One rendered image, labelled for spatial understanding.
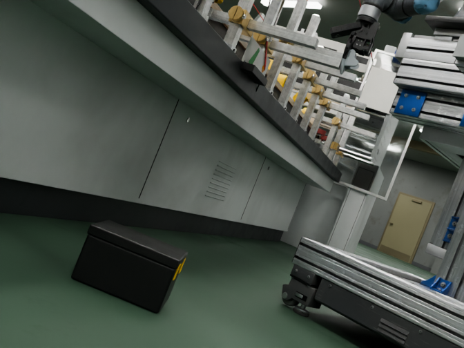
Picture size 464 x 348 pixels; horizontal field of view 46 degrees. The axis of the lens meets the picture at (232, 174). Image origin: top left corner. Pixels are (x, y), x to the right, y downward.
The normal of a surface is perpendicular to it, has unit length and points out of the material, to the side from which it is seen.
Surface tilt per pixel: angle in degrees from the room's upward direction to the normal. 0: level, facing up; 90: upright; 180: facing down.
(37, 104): 90
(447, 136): 90
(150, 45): 90
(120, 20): 90
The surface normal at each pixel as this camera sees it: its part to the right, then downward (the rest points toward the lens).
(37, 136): 0.87, 0.35
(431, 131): -0.65, -0.27
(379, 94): -0.32, -0.15
